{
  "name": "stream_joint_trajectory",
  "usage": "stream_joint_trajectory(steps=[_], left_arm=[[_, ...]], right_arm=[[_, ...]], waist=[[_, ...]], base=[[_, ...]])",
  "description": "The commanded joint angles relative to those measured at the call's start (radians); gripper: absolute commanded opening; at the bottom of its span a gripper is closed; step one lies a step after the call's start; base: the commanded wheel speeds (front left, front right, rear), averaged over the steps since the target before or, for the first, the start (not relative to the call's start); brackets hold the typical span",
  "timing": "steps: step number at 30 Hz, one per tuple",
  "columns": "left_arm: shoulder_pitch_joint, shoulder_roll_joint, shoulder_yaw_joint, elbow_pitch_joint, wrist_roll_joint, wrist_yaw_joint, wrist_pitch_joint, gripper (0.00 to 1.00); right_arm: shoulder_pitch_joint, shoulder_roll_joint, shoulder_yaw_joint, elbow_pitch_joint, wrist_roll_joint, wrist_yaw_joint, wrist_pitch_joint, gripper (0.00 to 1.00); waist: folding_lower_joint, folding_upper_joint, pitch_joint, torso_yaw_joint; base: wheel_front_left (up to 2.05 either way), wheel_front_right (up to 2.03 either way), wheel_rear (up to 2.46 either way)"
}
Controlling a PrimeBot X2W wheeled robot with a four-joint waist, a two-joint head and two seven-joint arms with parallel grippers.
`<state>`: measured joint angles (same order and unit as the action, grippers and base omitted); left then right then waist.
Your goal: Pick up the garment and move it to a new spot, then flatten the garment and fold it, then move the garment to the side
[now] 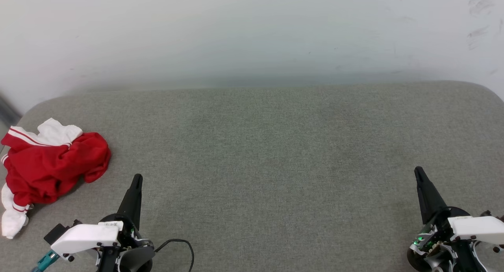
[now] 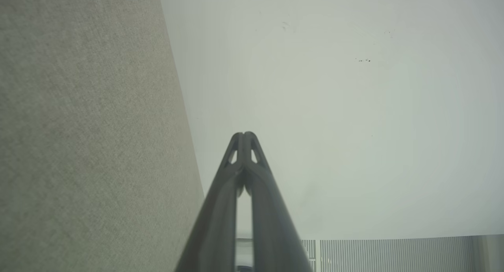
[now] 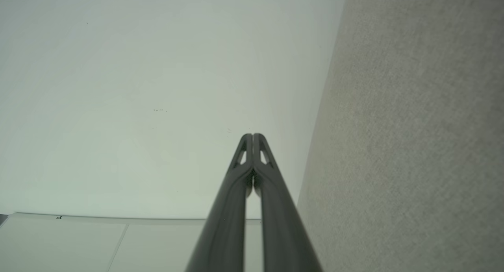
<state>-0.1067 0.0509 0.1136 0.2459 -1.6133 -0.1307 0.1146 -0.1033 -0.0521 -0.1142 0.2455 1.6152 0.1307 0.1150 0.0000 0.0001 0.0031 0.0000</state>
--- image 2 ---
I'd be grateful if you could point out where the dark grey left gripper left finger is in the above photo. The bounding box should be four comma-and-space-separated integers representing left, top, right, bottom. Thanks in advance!
175, 132, 245, 272

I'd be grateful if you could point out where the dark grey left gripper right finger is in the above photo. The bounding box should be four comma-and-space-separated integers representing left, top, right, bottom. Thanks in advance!
245, 132, 313, 272

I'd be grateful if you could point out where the white slatted panel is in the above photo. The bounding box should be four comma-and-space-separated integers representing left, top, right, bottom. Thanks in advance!
302, 235, 504, 272

